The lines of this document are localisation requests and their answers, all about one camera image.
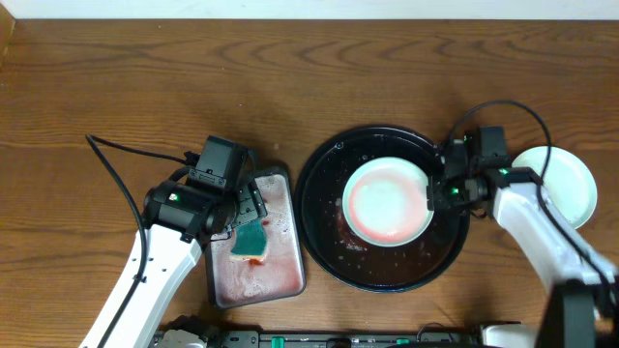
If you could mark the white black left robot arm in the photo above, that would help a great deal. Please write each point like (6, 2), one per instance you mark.
(158, 264)

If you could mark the green yellow sponge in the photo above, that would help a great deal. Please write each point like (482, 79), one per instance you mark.
(250, 242)

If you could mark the pale green plate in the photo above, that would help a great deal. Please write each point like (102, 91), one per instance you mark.
(571, 186)
(384, 202)

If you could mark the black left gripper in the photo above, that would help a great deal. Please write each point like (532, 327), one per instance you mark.
(250, 204)

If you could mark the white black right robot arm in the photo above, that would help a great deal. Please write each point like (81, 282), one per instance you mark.
(582, 285)

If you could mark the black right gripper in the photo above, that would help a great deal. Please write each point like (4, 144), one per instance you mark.
(436, 200)

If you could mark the rectangular black soapy water tray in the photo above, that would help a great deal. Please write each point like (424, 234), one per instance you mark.
(236, 280)

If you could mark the round black tray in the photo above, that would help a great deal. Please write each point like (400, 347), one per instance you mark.
(322, 227)

